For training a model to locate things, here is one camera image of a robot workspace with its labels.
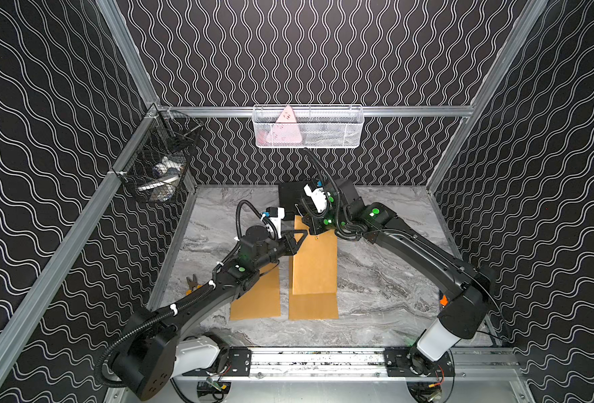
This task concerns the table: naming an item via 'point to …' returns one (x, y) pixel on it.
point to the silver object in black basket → (163, 187)
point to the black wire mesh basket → (169, 133)
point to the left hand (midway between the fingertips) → (308, 229)
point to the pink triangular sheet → (285, 130)
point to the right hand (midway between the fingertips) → (303, 217)
